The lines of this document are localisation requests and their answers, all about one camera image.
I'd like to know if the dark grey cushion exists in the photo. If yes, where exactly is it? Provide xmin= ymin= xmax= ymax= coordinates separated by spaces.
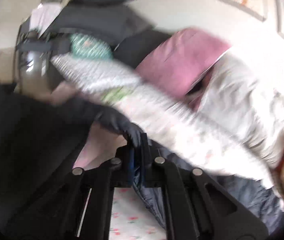
xmin=114 ymin=31 xmax=174 ymax=68

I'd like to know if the white duvet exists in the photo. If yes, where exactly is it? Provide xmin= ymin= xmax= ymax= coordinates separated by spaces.
xmin=198 ymin=46 xmax=284 ymax=172

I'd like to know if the grey chair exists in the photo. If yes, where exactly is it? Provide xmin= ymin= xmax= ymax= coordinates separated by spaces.
xmin=13 ymin=29 xmax=71 ymax=94

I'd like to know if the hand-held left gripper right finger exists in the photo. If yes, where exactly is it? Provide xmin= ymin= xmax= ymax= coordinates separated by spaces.
xmin=140 ymin=132 xmax=270 ymax=240

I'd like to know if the dark puffer jacket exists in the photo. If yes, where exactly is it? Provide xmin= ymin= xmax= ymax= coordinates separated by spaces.
xmin=0 ymin=84 xmax=284 ymax=240

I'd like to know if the white floral quilt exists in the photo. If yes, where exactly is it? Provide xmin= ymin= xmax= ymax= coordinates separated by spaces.
xmin=50 ymin=54 xmax=275 ymax=189

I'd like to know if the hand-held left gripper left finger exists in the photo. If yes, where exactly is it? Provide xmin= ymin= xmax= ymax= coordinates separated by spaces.
xmin=44 ymin=146 xmax=135 ymax=240

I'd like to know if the pink pillow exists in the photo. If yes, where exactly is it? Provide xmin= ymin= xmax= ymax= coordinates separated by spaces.
xmin=135 ymin=27 xmax=232 ymax=112

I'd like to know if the teal patterned pillow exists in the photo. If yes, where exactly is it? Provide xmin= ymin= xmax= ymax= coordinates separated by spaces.
xmin=69 ymin=32 xmax=114 ymax=60

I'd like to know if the dark grey bag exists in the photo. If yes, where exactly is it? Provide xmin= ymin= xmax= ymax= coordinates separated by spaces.
xmin=53 ymin=0 xmax=156 ymax=55

